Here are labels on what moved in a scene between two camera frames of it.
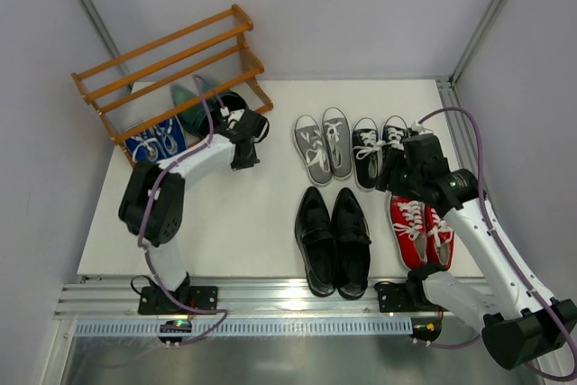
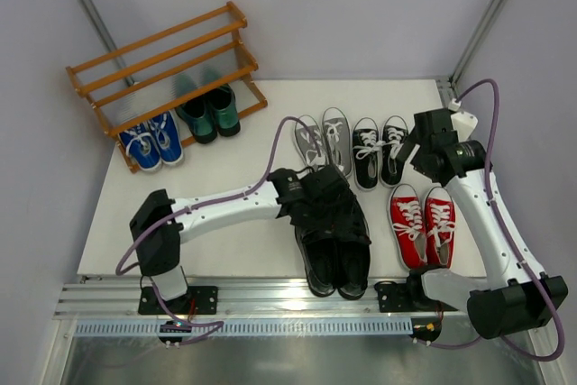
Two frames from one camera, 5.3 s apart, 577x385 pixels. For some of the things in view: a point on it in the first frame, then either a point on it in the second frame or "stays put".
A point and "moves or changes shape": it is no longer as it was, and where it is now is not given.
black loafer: (316, 235) stays put
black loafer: (352, 242) stays put
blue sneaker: (147, 146) moves or changes shape
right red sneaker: (440, 241) stays put
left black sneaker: (365, 151) stays put
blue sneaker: (171, 136) moves or changes shape
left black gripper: (226, 103) → (342, 216)
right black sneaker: (394, 129) stays put
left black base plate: (157, 300) stays put
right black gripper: (394, 169) → (415, 149)
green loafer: (181, 94) → (197, 116)
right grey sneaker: (337, 142) stays put
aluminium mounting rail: (233, 300) stays put
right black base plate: (395, 297) stays put
